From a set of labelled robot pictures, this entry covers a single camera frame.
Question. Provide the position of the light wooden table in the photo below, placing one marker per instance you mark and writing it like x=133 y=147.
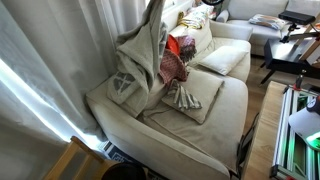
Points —
x=263 y=133

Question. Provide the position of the red white patterned cloth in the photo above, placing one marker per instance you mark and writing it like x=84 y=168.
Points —
x=171 y=68

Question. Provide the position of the white curtain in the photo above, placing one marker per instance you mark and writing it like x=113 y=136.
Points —
x=50 y=66

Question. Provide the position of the small beige pillow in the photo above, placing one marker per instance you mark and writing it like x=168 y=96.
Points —
x=223 y=58

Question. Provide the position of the black flat camera device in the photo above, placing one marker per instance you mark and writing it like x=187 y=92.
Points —
x=296 y=16

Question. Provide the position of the yellow floral blanket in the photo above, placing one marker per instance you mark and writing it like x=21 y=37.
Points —
x=196 y=16

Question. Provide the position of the dark red fringed shawl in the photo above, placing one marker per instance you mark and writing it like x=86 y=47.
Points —
x=187 y=46

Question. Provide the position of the black round object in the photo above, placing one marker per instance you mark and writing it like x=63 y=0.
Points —
x=124 y=171

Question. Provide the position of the aluminium rail frame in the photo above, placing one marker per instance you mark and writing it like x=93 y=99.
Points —
x=293 y=146

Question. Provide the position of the black side table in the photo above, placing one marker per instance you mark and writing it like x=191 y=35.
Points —
x=283 y=56

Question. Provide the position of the patterned floor rug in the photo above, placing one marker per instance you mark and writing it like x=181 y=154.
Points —
x=115 y=155

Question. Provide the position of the blue white striped towel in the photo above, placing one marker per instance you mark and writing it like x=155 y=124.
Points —
x=185 y=98

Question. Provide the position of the light grey sofa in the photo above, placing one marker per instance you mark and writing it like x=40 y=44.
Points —
x=256 y=13

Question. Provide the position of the colourful patterned pillow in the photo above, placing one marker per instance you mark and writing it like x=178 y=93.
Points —
x=267 y=21

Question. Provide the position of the beige fabric couch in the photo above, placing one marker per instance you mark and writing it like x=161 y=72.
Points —
x=206 y=133

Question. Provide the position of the large beige pillow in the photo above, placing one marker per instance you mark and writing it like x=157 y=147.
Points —
x=203 y=90

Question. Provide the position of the grey white patterned blanket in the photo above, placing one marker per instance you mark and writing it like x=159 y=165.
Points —
x=143 y=56

